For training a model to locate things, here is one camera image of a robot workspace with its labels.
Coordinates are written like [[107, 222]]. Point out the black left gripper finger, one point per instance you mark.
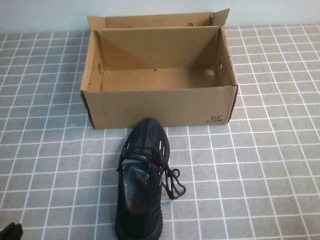
[[7, 232], [18, 232]]

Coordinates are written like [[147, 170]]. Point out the black mesh sneaker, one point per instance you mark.
[[145, 132]]

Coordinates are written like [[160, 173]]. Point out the brown cardboard shoe box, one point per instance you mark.
[[155, 107]]

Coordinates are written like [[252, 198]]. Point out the grey white-grid tablecloth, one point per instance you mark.
[[250, 162]]

